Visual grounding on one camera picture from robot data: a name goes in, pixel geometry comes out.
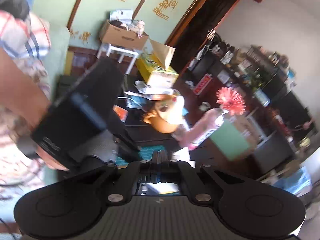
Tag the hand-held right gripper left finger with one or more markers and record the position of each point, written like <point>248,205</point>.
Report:
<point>143,172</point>

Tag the red sign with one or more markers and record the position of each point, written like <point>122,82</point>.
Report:
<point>202,85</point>

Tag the plaid cloth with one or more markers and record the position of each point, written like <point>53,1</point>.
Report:
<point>22,35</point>

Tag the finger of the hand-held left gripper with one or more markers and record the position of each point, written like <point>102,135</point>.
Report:
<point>126,138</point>

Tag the clear box with orange label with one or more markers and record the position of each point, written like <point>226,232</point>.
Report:
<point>121,113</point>

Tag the yellow tissue box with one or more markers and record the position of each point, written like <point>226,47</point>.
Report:
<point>157,70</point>

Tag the white pet bowl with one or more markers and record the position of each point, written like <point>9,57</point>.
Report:
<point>204,106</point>

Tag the dark wooden door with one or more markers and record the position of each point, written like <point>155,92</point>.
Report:
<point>205,22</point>

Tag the green board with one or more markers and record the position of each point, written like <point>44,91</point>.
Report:
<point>230,142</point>

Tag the green cutting mat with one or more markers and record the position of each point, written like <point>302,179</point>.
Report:
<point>147,152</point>

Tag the stack of books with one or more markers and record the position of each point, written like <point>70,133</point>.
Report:
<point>155,91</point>

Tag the open cardboard box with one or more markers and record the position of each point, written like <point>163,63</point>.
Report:
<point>122,36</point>

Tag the printed blanket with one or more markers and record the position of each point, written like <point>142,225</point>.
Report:
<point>15,170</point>

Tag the pink plastic bottle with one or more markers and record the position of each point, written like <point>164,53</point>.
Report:
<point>200,132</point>

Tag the person's left forearm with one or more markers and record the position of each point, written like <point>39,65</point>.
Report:
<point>22,90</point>

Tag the pink gerbera flower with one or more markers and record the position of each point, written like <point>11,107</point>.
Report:
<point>231,101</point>

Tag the cluttered dark shelf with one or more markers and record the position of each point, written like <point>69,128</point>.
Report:
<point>250,75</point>

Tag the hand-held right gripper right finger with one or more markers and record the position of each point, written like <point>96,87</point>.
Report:
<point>175,172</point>

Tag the person's left hand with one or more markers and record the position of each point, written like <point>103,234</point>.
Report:
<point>53,161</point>

